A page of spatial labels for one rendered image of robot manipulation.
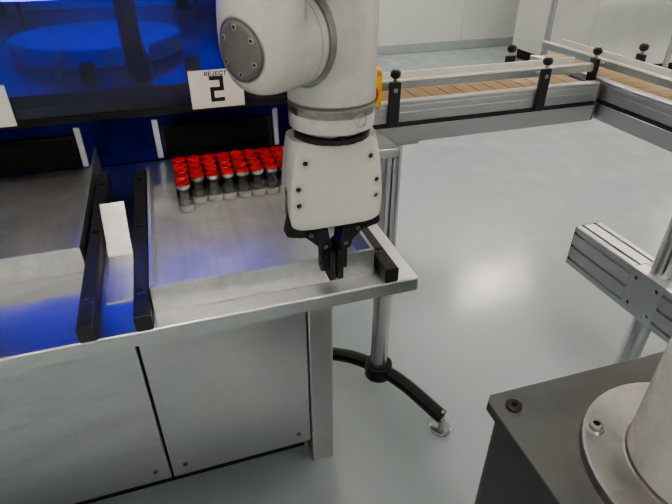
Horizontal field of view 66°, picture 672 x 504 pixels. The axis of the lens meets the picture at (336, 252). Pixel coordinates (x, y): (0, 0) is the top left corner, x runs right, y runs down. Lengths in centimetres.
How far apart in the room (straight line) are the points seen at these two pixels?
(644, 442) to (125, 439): 108
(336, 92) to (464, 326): 157
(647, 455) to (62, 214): 77
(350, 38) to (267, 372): 91
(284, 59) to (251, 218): 40
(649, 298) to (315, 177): 105
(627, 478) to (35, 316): 60
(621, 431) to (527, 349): 141
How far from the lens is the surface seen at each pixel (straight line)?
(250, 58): 41
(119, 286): 67
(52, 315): 66
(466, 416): 167
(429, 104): 115
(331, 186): 52
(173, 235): 75
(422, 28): 620
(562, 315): 213
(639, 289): 144
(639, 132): 135
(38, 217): 88
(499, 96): 124
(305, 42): 42
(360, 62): 47
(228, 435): 137
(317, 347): 123
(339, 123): 48
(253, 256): 68
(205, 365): 119
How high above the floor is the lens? 125
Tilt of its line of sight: 33 degrees down
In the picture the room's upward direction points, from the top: straight up
